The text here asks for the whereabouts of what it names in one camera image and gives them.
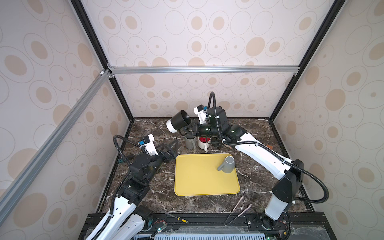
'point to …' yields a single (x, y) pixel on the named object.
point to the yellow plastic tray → (197, 174)
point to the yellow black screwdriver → (178, 218)
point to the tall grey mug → (190, 141)
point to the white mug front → (203, 142)
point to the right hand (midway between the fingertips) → (183, 129)
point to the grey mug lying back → (228, 166)
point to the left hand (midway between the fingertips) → (175, 142)
